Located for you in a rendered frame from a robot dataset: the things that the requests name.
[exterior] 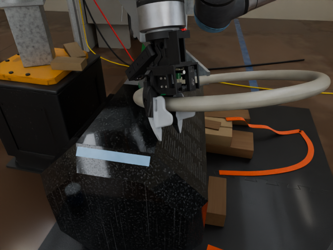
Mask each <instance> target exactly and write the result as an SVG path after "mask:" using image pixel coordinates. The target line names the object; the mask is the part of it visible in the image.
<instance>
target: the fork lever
mask: <svg viewBox="0 0 333 250"><path fill-rule="evenodd" d="M130 34H131V35H133V31H132V29H130ZM143 44H144V46H145V47H147V46H148V45H149V44H153V43H152V42H143ZM186 60H187V61H192V62H198V69H199V76H203V75H206V76H210V71H209V70H208V69H207V68H206V67H204V66H203V65H202V64H201V63H200V62H199V61H198V60H197V59H196V58H195V57H193V56H192V55H191V54H190V53H189V52H188V51H187V50H186ZM194 72H195V77H196V76H197V73H196V69H195V70H194ZM202 85H209V84H201V85H200V86H202Z"/></svg>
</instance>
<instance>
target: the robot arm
mask: <svg viewBox="0 0 333 250"><path fill-rule="evenodd" d="M273 1H276V0H195V4H194V8H193V10H194V17H195V21H196V23H197V25H198V26H199V27H200V28H201V29H202V30H204V31H206V32H209V33H218V32H221V31H223V30H224V29H225V28H226V27H227V26H228V25H229V24H230V22H231V20H233V19H235V18H238V17H240V16H242V15H245V14H247V13H248V12H249V11H252V10H254V9H257V8H259V7H261V6H264V5H266V4H269V3H271V2H273ZM136 6H137V9H136V11H137V18H138V26H139V32H140V33H146V34H145V39H146V42H152V41H154V42H155V43H154V44H149V45H148V46H147V47H146V48H145V49H144V50H143V51H142V52H141V54H140V55H139V56H138V57H137V58H136V59H135V61H134V62H133V63H132V64H131V65H130V66H129V67H128V69H127V70H126V71H125V73H126V75H127V78H128V80H129V81H133V80H135V81H139V80H142V79H144V78H145V77H146V80H145V81H143V83H144V88H143V104H144V108H145V111H146V115H147V117H148V119H149V122H150V125H151V127H152V129H153V132H154V134H155V135H156V137H157V139H158V140H159V141H162V127H164V126H168V125H171V124H172V125H173V127H174V128H175V130H176V131H177V133H181V129H182V121H183V119H186V118H190V117H193V116H195V112H171V113H170V112H168V111H167V110H166V102H165V99H164V97H163V96H160V95H161V94H166V95H168V97H184V96H183V94H182V92H185V91H189V92H191V91H194V90H196V89H200V80H199V69H198V62H192V61H187V60H186V49H185V39H186V38H190V30H185V31H182V30H181V29H183V28H185V27H186V21H185V10H184V0H136ZM195 69H196V73H197V83H195V72H194V70H195ZM157 96H158V97H157Z"/></svg>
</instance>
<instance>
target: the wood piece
mask: <svg viewBox="0 0 333 250"><path fill-rule="evenodd" d="M50 64H51V68H52V70H73V71H82V70H83V69H84V68H85V67H86V66H87V60H86V58H77V57H56V58H55V59H53V60H52V61H51V62H50Z"/></svg>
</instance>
